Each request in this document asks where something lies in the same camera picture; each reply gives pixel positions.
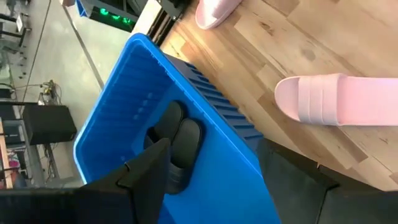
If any black aluminium table frame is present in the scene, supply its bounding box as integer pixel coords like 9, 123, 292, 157
146, 0, 193, 46

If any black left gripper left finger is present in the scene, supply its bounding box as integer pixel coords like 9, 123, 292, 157
77, 138, 171, 224

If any blue plastic bin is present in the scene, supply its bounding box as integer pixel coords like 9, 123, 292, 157
73, 32, 282, 224

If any pink slide sandal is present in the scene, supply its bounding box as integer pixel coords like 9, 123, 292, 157
274, 73, 398, 127
195, 0, 243, 30

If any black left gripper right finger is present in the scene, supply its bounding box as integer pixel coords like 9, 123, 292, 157
257, 138, 340, 224

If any computer with green lights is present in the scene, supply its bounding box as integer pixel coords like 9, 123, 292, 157
76, 0, 139, 34

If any black slide sandal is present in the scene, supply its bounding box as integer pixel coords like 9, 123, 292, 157
164, 118, 203, 195
144, 101, 187, 150

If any black box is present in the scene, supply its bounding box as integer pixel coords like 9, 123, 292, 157
22, 105, 78, 146

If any cable bundle on floor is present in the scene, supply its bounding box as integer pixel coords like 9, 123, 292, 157
37, 80, 63, 105

